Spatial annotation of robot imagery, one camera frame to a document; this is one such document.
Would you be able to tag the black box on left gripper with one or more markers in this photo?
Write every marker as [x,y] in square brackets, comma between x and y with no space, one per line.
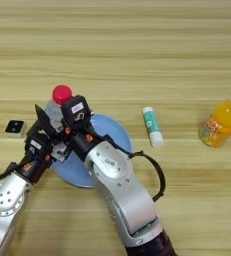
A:
[37,145]

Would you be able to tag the green and white glue stick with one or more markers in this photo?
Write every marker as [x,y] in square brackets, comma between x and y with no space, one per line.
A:
[152,125]

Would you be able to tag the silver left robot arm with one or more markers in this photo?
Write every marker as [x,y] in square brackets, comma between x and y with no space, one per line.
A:
[5,206]

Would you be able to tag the small white block black top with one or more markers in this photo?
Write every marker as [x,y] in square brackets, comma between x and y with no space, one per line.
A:
[14,126]

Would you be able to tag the blue round plate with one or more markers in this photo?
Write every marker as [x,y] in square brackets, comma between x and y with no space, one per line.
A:
[115,133]

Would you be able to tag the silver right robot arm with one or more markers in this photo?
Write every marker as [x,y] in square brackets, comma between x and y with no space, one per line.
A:
[127,200]

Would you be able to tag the clear water bottle red cap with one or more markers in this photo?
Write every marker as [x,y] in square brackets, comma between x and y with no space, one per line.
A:
[62,94]

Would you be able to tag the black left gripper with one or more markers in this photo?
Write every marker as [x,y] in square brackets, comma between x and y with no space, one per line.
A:
[33,166]

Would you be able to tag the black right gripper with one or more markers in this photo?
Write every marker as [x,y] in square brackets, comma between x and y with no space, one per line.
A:
[83,141]

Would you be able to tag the orange juice bottle white cap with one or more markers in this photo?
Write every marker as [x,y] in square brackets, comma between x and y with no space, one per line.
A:
[220,123]

